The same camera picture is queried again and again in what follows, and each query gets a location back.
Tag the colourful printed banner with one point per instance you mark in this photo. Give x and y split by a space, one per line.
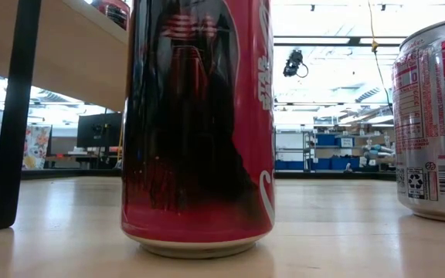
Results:
37 148

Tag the wooden desk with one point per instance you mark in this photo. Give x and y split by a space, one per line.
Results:
72 157

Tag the red black Coca-Cola can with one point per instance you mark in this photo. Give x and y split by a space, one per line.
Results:
114 13
191 135

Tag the black computer monitor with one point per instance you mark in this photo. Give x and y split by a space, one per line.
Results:
95 131

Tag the silver Diet Coke can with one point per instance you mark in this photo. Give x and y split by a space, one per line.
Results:
439 116

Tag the metal storage rack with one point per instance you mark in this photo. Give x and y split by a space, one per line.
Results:
307 150

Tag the wooden tray with black ends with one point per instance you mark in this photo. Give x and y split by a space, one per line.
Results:
72 58

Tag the white label sign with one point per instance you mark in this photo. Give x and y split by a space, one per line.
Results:
347 142

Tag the white blue bundled items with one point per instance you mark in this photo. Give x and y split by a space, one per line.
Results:
377 150

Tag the blue storage bin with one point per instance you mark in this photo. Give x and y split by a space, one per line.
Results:
289 165
326 140
344 163
320 164

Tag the black ceiling-hung camera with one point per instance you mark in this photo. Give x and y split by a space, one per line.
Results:
293 63

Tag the yellow pole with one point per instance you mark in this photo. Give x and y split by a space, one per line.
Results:
121 143

